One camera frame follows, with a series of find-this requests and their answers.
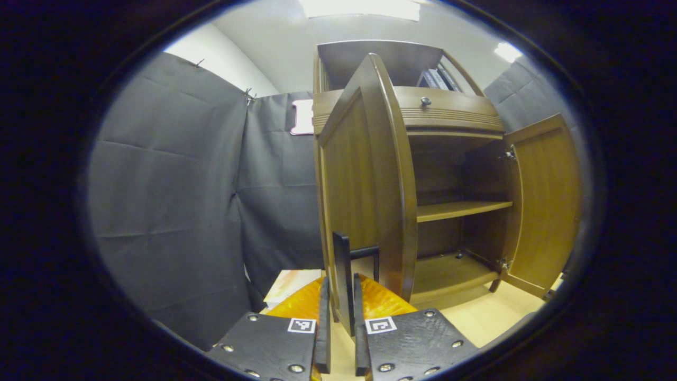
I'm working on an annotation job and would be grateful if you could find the wooden drawer with black knob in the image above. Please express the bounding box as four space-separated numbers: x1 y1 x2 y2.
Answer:
312 86 506 134

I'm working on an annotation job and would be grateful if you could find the large ceiling light panel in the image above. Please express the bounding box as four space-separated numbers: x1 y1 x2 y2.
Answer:
299 0 421 22

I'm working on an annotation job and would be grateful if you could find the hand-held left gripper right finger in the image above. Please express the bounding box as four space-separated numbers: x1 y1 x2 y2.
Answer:
353 273 481 381

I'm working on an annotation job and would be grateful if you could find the wooden double-door shoe cabinet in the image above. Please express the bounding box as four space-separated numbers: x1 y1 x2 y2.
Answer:
312 40 514 305

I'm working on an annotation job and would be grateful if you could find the black backdrop cloth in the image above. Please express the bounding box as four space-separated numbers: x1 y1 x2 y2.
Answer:
87 51 593 352

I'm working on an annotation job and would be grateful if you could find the wooden cabinet door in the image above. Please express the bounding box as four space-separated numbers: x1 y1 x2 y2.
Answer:
316 53 418 339
500 113 583 300

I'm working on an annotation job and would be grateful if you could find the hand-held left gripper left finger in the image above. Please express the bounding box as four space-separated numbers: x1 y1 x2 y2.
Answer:
206 275 331 381

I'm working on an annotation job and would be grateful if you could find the small ceiling light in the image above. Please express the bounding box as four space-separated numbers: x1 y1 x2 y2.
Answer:
495 42 523 63

